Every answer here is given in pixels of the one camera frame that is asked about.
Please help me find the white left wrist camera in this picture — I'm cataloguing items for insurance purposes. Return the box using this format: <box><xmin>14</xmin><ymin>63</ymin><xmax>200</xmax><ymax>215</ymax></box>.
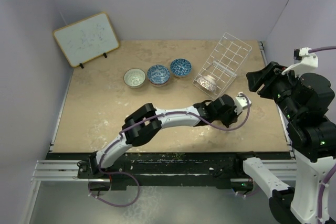
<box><xmin>234</xmin><ymin>92</ymin><xmax>252</xmax><ymax>111</ymax></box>

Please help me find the blue floral pattern bowl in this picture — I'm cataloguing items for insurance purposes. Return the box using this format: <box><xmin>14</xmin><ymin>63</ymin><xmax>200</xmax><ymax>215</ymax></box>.
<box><xmin>147</xmin><ymin>65</ymin><xmax>170</xmax><ymax>83</ymax></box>

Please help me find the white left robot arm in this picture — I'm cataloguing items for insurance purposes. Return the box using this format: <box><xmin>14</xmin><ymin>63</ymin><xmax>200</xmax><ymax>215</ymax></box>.
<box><xmin>89</xmin><ymin>93</ymin><xmax>251</xmax><ymax>178</ymax></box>

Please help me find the white wire dish rack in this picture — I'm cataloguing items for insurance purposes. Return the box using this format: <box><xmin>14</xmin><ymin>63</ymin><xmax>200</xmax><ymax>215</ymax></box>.
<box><xmin>193</xmin><ymin>33</ymin><xmax>252</xmax><ymax>99</ymax></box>

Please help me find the small whiteboard yellow frame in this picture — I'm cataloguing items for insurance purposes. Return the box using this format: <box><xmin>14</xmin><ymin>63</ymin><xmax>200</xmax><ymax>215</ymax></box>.
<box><xmin>53</xmin><ymin>12</ymin><xmax>119</xmax><ymax>68</ymax></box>

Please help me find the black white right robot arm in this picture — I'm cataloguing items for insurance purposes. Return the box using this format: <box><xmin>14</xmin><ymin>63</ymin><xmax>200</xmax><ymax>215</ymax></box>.
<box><xmin>233</xmin><ymin>62</ymin><xmax>335</xmax><ymax>223</ymax></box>

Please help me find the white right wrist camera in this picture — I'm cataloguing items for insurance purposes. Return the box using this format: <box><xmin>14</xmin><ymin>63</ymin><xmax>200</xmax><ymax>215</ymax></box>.
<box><xmin>281</xmin><ymin>47</ymin><xmax>318</xmax><ymax>77</ymax></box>

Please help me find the red rimmed bowl underneath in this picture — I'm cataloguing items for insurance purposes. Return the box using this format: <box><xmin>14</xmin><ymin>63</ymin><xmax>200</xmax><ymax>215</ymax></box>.
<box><xmin>149</xmin><ymin>80</ymin><xmax>169</xmax><ymax>87</ymax></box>

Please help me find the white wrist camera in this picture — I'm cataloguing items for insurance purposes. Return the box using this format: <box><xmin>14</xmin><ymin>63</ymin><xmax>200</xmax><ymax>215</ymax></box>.
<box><xmin>281</xmin><ymin>47</ymin><xmax>318</xmax><ymax>77</ymax></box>
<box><xmin>234</xmin><ymin>92</ymin><xmax>252</xmax><ymax>111</ymax></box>

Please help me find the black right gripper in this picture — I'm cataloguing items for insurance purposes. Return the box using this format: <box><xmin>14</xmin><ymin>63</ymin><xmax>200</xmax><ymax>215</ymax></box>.
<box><xmin>246</xmin><ymin>60</ymin><xmax>301</xmax><ymax>120</ymax></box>

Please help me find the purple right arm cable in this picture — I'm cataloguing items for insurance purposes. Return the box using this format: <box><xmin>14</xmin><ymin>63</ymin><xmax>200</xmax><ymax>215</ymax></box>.
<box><xmin>309</xmin><ymin>46</ymin><xmax>336</xmax><ymax>52</ymax></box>

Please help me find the white bowl maroon pattern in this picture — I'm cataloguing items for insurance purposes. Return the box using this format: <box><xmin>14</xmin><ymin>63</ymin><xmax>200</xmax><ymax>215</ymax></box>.
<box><xmin>196</xmin><ymin>75</ymin><xmax>217</xmax><ymax>92</ymax></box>

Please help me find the blue triangle pattern bowl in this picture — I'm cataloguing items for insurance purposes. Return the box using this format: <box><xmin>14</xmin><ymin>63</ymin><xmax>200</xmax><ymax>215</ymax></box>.
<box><xmin>170</xmin><ymin>58</ymin><xmax>192</xmax><ymax>78</ymax></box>

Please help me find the white bowl green pattern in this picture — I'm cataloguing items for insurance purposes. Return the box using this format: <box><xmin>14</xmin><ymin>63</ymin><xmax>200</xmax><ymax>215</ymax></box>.
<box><xmin>123</xmin><ymin>68</ymin><xmax>146</xmax><ymax>88</ymax></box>

